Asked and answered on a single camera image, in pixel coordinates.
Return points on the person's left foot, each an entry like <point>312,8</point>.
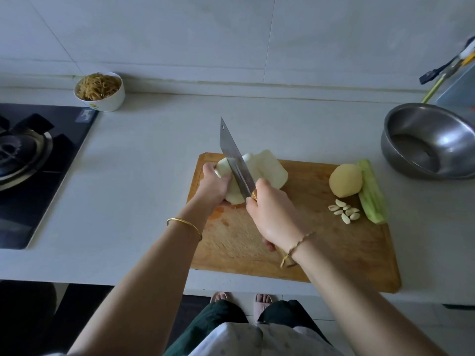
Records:
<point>220,297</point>

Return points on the person's left forearm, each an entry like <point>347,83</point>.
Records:
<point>137,293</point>

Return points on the person's right hand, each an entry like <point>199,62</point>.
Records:
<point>278,217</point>

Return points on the person's foot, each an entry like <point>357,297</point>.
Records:
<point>220,297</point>
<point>264,300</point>

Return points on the gold bangle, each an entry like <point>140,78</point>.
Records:
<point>184,224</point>

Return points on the pile of white diced vegetable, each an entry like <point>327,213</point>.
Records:
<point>271,168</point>

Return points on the person's right forearm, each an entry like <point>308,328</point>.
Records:
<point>364,304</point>

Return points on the black gas stove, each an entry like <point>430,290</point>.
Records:
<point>44,181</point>

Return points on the pale green cabbage vegetable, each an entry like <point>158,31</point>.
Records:
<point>235,195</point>

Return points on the light blue plastic board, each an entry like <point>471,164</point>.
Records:
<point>464,89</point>

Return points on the peeled green cucumber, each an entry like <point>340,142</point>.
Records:
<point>372,192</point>

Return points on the white patterned garment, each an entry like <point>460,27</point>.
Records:
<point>260,343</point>

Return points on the white bowl of noodles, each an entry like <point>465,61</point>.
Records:
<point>99,89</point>

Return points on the peeled yellow potato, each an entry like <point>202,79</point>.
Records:
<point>346,181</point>

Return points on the dark green trousers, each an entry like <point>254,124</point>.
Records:
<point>204,322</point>

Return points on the person's left hand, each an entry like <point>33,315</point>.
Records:
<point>210,190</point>

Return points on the deep stainless steel bowl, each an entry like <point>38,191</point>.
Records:
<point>445,133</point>

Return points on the wooden cutting board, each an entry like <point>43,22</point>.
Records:
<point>237,252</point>

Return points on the person's right foot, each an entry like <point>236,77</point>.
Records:
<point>264,300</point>

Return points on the pile of garlic cloves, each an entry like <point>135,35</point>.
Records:
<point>344,211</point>

